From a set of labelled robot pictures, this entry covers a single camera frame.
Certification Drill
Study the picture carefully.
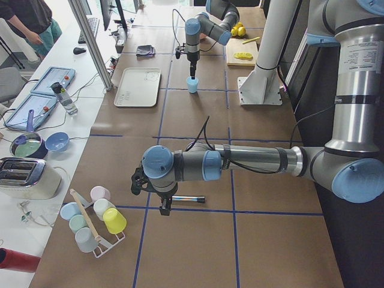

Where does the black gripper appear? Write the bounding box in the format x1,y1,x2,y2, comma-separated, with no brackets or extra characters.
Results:
175,43,200,80
131,167,178,216

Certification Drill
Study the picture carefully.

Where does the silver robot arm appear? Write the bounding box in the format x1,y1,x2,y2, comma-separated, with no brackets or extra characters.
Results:
176,1,240,79
131,1,383,215

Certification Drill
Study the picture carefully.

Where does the light blue cup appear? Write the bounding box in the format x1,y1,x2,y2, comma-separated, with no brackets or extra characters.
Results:
187,76,199,94

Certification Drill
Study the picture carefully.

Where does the yellow cup on rack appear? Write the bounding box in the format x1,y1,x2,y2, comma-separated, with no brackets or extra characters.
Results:
103,208,127,235

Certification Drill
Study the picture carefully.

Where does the white cup on rack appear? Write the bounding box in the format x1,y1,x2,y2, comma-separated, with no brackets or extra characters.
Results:
93,198,116,221

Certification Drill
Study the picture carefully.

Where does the pink cup on rack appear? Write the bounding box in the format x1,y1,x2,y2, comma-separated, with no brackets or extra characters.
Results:
90,185,111,202

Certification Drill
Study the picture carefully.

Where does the white cup rack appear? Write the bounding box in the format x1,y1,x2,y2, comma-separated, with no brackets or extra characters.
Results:
70,189,126,259

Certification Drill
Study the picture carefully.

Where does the grey cup on rack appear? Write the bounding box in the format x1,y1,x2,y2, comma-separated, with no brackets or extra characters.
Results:
75,227,98,253

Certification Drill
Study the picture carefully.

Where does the green cup on rack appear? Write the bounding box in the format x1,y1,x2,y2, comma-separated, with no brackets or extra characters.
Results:
69,214,88,234

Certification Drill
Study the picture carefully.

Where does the blue cup on rack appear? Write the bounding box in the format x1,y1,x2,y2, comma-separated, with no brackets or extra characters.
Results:
59,202,81,221

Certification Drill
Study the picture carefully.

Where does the steel muddler with black tip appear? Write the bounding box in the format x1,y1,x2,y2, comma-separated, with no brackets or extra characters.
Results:
172,196,206,203

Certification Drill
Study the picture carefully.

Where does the wooden cutting board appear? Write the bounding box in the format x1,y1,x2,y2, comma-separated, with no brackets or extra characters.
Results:
226,39,259,67

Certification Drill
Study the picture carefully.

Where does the grey folded cloth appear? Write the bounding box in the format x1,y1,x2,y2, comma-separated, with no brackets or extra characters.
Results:
136,44,156,57

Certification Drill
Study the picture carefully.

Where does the lemon slices row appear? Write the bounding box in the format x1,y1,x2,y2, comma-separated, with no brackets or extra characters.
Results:
233,52,253,60

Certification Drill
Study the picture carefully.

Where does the yellow lemon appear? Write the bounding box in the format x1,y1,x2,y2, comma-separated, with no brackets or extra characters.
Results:
236,26,247,38
231,27,238,37

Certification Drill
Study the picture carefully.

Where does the cream bear tray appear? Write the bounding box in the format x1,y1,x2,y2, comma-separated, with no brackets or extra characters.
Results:
114,68,161,107

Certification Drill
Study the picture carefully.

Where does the yellow green plastic knife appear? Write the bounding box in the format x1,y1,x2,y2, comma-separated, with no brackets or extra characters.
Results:
242,37,260,45

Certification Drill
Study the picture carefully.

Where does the black keyboard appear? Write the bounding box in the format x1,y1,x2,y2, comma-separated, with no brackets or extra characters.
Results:
77,17,100,44

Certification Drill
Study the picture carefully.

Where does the black computer mouse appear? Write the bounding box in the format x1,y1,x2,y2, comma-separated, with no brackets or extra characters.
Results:
73,47,86,55

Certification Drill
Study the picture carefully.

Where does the blue bowl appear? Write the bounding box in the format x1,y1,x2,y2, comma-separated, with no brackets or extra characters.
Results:
45,132,70,152

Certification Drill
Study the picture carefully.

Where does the clear water bottle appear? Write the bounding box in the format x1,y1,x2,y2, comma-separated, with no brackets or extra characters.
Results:
50,82,78,115

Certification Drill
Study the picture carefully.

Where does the cream toaster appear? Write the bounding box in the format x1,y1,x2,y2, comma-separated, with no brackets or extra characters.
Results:
1,157,61,200

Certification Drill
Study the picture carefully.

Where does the dark blue pot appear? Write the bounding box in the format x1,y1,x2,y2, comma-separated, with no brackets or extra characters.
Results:
10,109,48,159

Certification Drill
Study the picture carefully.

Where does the blue teach pendant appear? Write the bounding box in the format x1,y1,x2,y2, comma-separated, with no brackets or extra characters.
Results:
31,67,76,95
4,93,57,131

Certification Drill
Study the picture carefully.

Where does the red bottle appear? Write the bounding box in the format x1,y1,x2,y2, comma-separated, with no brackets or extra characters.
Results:
1,248,41,273

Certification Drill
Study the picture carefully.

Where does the person in dark shirt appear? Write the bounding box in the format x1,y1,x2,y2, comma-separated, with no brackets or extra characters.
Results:
1,0,62,59

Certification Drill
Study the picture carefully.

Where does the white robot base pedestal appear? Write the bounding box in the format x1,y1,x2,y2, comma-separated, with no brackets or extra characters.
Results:
238,0,299,105

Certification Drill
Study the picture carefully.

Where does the aluminium frame post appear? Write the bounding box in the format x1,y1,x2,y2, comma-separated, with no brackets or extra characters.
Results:
68,0,113,91

